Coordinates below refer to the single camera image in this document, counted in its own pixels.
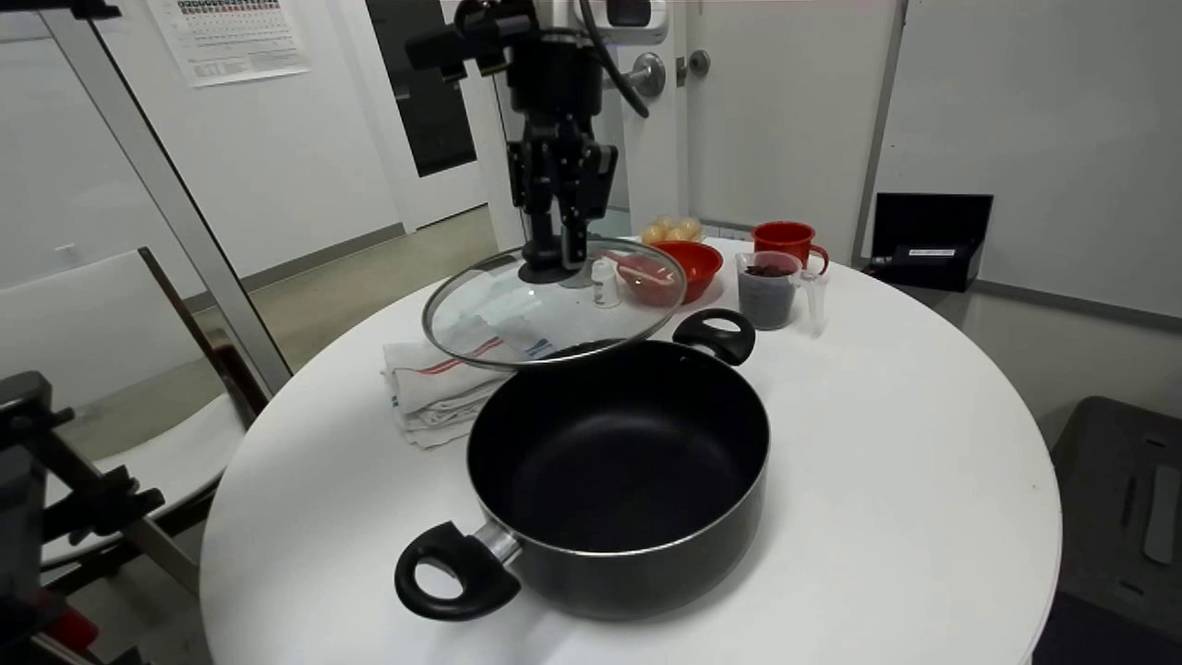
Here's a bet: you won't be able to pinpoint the grey diagonal metal pole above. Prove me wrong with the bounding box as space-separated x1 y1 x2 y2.
32 0 294 401

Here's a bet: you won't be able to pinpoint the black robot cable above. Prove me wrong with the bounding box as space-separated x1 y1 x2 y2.
571 0 655 122

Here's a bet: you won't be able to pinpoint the silver door lever handle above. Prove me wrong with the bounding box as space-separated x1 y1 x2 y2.
620 51 669 105

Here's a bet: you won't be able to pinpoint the red mug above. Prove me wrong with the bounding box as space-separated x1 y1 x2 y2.
748 217 831 282

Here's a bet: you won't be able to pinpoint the black open box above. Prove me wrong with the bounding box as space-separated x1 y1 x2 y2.
863 188 996 297

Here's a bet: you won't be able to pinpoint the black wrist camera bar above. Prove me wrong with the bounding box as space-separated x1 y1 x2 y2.
403 0 546 77

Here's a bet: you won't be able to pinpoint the silver door lock knob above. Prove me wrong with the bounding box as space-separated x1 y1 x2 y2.
671 47 711 89

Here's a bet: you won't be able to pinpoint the white printed cloth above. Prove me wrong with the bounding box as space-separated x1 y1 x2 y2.
380 334 520 456

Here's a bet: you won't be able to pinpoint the pale yellow bread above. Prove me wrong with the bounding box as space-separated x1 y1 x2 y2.
639 215 704 247

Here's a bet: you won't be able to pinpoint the clear plastic glass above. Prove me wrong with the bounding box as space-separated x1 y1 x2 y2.
799 262 836 340

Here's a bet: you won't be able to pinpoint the clear measuring cup dark contents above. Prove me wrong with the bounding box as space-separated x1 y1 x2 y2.
735 247 806 334

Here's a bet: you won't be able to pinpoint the black pot with handles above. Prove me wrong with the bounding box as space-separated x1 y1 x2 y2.
392 306 774 624

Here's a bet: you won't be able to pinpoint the white wall poster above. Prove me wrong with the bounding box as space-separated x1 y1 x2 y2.
144 0 310 89

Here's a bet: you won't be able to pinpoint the black case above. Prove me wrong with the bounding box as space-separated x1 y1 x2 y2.
1030 392 1182 665

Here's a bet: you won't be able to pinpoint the black metal stand equipment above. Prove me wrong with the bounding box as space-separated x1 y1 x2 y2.
0 367 168 665

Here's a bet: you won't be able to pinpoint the red bowl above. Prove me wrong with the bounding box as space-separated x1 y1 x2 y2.
610 238 728 310

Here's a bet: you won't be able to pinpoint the white door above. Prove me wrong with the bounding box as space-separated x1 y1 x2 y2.
605 0 912 271

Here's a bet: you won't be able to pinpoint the glass lid with black knob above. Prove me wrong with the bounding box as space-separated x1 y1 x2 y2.
417 238 690 374

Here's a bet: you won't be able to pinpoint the white chair with dark frame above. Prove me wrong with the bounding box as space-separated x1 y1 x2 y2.
0 243 273 594

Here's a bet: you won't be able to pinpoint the small white shaker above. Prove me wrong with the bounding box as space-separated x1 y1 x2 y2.
586 255 623 310

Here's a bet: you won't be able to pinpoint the wooden spoon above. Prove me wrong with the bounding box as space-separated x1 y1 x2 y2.
613 255 684 287

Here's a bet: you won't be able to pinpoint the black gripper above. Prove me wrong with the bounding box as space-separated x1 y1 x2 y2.
507 41 620 284

